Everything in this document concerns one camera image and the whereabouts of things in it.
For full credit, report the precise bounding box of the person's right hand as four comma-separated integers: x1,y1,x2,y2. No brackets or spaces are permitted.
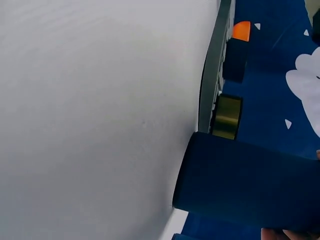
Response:
261,149,320,240

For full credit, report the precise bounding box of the dark blue cylinder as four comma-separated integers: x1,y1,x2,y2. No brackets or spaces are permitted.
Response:
172,131,320,234

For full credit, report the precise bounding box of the gold tape roll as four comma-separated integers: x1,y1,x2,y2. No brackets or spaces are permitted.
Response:
209,93,244,141

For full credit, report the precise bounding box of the grey tray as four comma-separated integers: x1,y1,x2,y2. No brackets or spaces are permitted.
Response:
199,0,237,135

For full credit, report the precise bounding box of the dark blue block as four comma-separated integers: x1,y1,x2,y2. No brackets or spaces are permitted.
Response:
222,37,251,84

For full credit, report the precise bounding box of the orange block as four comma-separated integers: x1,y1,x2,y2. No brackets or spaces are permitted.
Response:
231,20,252,43

